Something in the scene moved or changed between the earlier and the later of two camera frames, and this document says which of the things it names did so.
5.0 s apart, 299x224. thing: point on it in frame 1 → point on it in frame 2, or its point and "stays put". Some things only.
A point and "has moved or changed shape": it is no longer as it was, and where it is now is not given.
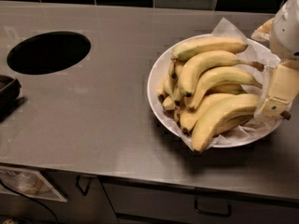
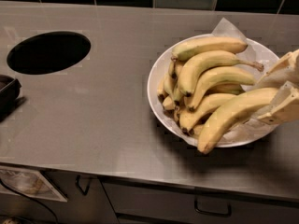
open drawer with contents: x=28 y=183 stays put
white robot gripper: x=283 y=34 → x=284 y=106
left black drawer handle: x=77 y=182 stays put
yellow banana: x=222 y=118 has moved or changed shape
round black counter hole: x=48 y=51 stays put
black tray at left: x=9 y=91 stays put
